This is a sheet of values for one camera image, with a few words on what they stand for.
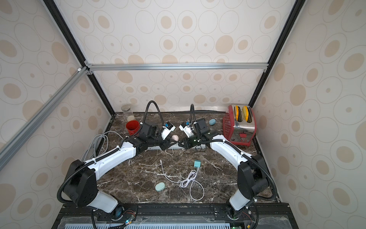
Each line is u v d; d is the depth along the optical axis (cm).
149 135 66
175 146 81
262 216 70
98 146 106
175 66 89
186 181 83
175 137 81
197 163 90
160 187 80
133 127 97
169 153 94
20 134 55
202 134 65
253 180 44
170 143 76
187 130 76
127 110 103
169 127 72
